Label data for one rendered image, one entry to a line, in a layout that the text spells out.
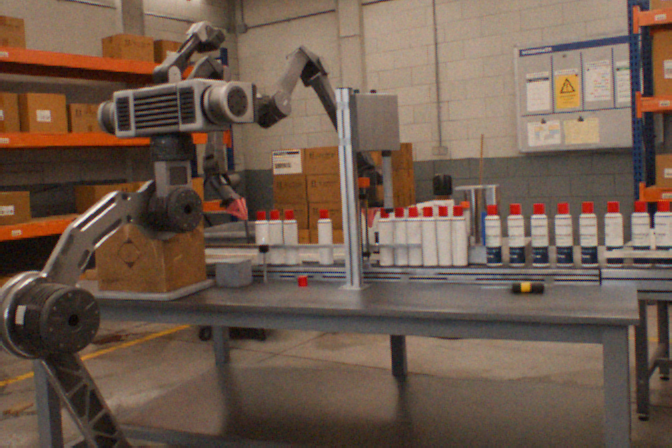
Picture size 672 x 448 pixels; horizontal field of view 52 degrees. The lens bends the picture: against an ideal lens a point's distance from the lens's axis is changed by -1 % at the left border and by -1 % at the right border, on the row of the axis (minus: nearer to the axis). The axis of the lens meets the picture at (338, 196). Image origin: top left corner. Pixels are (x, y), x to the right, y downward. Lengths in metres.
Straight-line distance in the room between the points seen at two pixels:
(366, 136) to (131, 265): 0.92
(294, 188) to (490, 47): 2.40
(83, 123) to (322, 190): 2.13
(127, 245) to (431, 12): 5.42
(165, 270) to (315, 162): 3.92
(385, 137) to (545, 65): 4.53
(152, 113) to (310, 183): 4.08
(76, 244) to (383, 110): 1.05
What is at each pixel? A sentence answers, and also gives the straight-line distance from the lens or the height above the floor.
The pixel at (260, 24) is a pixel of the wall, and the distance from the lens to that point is 8.59.
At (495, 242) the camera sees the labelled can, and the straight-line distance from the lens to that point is 2.32.
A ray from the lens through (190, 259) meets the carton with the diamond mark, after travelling 2.49.
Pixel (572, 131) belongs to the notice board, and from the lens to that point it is 6.63.
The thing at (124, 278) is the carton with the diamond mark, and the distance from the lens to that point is 2.50.
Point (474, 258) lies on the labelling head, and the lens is 2.39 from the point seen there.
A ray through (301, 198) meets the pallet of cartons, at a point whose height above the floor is 0.93.
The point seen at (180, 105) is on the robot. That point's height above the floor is 1.45.
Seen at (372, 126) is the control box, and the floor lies 1.37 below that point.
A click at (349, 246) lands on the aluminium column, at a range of 2.31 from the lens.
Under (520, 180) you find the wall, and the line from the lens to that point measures 6.92.
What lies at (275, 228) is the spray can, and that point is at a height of 1.02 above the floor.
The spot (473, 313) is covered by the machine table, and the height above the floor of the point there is 0.83.
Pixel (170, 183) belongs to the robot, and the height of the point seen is 1.22.
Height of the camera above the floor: 1.26
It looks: 3 degrees down
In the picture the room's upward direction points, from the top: 3 degrees counter-clockwise
